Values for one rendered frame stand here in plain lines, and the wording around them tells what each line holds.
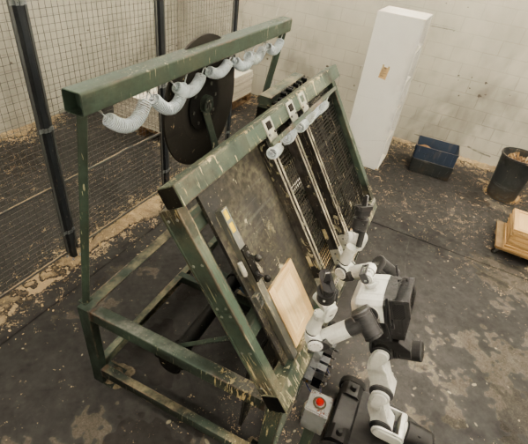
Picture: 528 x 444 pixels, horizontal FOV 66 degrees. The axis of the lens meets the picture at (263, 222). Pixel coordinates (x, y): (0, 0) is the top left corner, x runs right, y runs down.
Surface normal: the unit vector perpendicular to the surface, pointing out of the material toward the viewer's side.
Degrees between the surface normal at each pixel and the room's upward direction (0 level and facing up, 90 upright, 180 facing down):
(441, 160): 90
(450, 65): 90
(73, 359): 0
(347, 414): 0
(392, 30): 90
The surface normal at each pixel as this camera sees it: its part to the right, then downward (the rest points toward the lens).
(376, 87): -0.46, 0.49
